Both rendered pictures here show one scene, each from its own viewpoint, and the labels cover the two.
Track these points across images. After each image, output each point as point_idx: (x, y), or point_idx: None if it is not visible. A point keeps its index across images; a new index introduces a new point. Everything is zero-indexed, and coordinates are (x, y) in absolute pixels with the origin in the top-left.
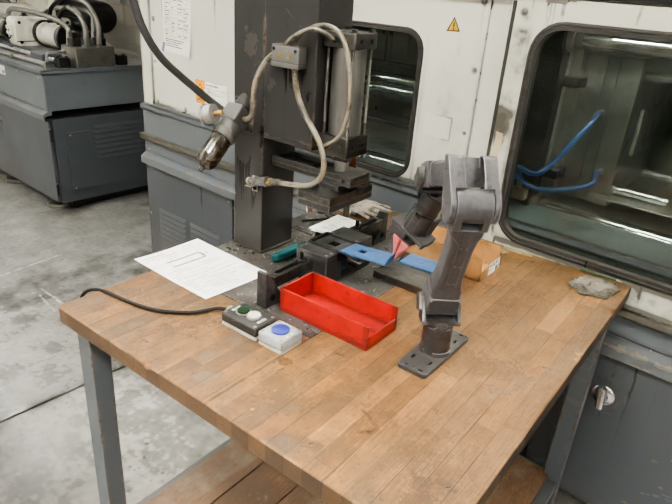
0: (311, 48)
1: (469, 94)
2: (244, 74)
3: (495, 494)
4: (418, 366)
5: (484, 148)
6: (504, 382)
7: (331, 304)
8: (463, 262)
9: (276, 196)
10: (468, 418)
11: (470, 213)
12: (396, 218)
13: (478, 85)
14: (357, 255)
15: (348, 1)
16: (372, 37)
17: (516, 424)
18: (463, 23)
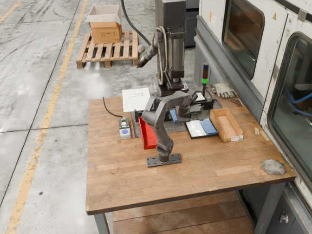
0: (163, 34)
1: (274, 53)
2: None
3: (223, 226)
4: (150, 162)
5: None
6: (170, 182)
7: None
8: (157, 135)
9: (167, 81)
10: (142, 185)
11: (147, 120)
12: (177, 107)
13: (276, 49)
14: (172, 114)
15: (181, 15)
16: (182, 34)
17: (153, 196)
18: (277, 16)
